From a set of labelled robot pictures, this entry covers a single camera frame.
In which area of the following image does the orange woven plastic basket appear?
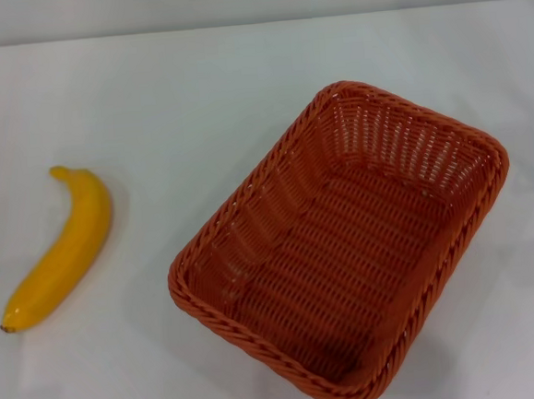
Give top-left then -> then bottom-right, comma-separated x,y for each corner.
151,67 -> 528,399

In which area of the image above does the yellow banana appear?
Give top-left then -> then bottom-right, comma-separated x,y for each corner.
0,161 -> 124,335

